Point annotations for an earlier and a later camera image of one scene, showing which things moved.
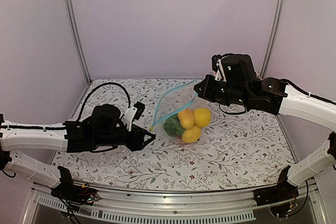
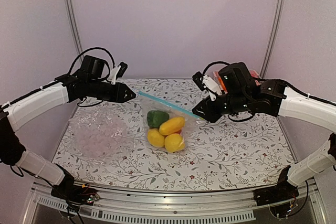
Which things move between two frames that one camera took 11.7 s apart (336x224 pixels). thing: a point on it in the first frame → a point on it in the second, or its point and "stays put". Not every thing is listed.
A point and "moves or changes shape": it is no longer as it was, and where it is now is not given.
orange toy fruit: [187, 118] → [171, 126]
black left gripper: [136, 143] → [119, 94]
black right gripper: [205, 92] → [210, 115]
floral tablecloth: [243, 151] stays put
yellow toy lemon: [191, 135] → [155, 138]
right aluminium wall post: [279, 14] stays put
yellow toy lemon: [202, 117] → [174, 142]
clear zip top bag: [180, 122] moves or changes shape
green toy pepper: [173, 127] → [155, 118]
